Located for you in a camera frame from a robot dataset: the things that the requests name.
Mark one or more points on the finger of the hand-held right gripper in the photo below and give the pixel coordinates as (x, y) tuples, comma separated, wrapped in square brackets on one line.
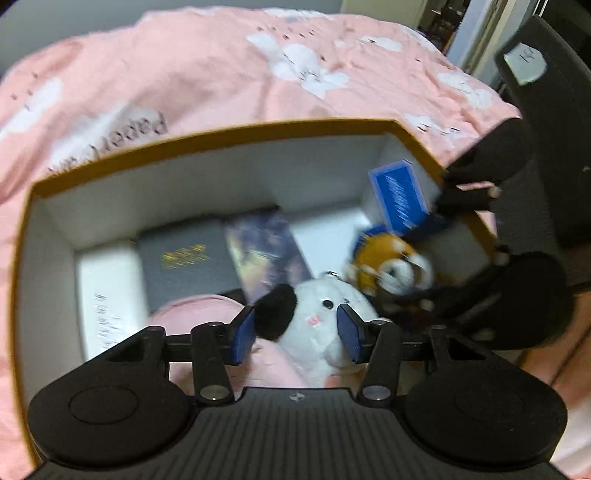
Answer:
[(461, 295), (461, 198)]

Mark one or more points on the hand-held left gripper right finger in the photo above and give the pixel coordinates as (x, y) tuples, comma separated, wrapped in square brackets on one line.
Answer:
[(348, 334)]

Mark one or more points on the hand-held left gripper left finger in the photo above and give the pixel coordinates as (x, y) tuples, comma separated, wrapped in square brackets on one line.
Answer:
[(244, 334)]

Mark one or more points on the white plush dog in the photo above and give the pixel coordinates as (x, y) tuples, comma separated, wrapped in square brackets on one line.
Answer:
[(314, 318)]

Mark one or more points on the blue and white box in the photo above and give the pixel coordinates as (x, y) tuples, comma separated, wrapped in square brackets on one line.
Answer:
[(399, 196)]

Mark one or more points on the brown plush toy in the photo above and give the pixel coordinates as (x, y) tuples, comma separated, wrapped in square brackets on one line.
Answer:
[(392, 263)]

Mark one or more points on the dark grey book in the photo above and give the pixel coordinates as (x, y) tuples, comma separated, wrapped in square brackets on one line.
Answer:
[(184, 263)]

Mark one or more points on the orange cardboard box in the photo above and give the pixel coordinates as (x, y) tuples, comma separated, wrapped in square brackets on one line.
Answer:
[(231, 134)]

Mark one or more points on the pink flat pouch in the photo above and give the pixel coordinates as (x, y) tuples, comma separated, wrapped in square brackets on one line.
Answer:
[(207, 318)]

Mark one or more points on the dark printed book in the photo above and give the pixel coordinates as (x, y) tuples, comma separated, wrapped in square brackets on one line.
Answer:
[(268, 258)]

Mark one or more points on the white printed box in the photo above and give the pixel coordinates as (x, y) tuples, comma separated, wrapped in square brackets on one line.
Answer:
[(111, 295)]

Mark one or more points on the pink printed blanket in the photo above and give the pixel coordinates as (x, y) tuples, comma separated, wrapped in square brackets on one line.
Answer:
[(184, 69)]

